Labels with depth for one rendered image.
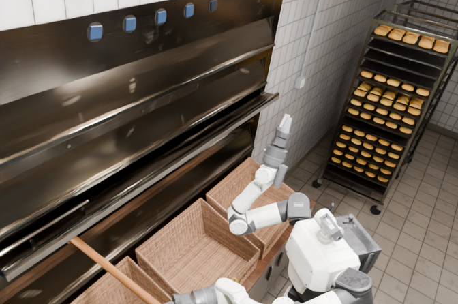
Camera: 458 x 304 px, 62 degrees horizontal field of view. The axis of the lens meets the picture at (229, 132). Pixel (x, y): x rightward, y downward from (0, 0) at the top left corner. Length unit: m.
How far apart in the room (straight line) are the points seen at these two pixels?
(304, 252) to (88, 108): 0.97
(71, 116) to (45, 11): 0.36
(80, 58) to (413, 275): 3.14
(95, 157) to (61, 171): 0.15
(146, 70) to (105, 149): 0.36
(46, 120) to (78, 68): 0.20
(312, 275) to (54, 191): 0.99
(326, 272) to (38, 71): 1.18
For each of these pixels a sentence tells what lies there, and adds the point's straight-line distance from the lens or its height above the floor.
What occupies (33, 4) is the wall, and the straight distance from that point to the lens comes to 1.22.
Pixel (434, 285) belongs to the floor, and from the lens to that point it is 3.74.
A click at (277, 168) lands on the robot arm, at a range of 1.59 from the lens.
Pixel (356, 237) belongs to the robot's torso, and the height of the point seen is 1.40.
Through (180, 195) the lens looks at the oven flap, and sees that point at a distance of 2.23.
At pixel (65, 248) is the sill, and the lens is 1.76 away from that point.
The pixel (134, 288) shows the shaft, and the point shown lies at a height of 1.20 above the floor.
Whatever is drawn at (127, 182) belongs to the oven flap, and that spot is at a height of 1.40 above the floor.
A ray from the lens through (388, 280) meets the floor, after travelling 3.55.
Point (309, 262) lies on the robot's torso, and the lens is 1.54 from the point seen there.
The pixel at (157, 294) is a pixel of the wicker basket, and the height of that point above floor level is 0.73.
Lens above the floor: 2.49
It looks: 32 degrees down
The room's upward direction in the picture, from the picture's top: 9 degrees clockwise
